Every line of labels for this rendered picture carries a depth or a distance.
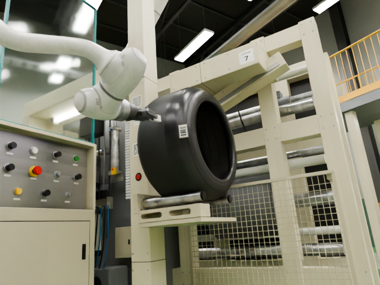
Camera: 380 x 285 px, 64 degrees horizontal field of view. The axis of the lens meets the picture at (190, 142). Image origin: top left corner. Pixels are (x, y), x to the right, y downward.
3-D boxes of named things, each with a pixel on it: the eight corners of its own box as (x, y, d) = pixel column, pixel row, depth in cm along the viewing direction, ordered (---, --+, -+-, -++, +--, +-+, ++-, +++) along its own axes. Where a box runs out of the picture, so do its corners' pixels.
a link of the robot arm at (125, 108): (102, 99, 118) (113, 102, 123) (105, 122, 116) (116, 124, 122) (120, 93, 113) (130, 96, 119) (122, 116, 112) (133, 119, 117)
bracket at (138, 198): (133, 214, 150) (133, 194, 153) (178, 215, 183) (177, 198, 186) (138, 213, 149) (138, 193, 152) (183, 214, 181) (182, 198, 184)
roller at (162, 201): (142, 208, 153) (141, 199, 154) (147, 208, 157) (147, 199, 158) (202, 200, 136) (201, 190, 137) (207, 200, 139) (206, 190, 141)
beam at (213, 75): (171, 93, 202) (169, 73, 207) (191, 105, 223) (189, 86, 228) (259, 61, 172) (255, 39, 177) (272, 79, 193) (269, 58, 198)
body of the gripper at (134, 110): (130, 98, 118) (145, 102, 126) (114, 104, 123) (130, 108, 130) (132, 116, 117) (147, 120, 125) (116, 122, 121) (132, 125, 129)
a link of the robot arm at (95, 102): (110, 128, 115) (131, 103, 110) (75, 122, 101) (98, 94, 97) (98, 107, 119) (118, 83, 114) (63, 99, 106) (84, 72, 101)
